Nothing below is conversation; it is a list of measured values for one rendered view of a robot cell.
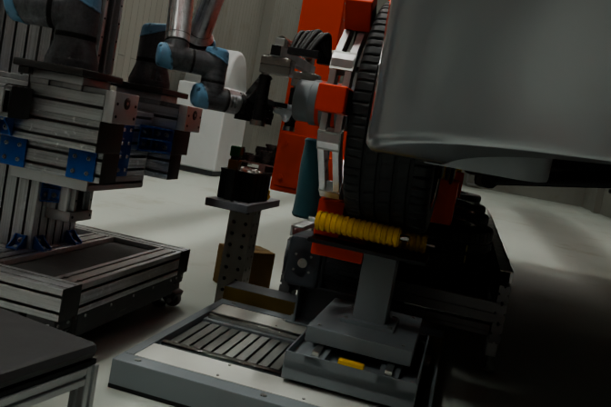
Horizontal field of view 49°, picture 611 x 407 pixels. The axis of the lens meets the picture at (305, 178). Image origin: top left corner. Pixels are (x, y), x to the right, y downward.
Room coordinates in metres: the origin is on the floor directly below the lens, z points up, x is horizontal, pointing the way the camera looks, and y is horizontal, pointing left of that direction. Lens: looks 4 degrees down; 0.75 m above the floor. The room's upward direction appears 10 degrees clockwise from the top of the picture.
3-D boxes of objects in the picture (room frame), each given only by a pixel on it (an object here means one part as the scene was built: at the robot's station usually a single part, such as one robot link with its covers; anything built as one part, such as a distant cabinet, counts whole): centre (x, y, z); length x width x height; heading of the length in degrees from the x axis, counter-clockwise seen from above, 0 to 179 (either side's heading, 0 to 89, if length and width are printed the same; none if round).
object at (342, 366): (1.96, -0.26, 0.13); 0.50 x 0.36 x 0.10; 166
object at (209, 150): (8.87, 1.38, 0.82); 0.83 x 0.74 x 1.65; 167
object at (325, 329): (1.99, -0.27, 0.32); 0.40 x 0.30 x 0.28; 166
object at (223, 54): (2.09, 0.35, 0.91); 0.11 x 0.08 x 0.11; 112
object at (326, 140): (2.03, -0.10, 0.85); 0.54 x 0.07 x 0.54; 166
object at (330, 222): (1.89, -0.17, 0.51); 0.29 x 0.06 x 0.06; 76
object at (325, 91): (1.72, -0.04, 0.85); 0.09 x 0.08 x 0.07; 166
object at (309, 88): (2.05, -0.03, 0.85); 0.21 x 0.14 x 0.14; 76
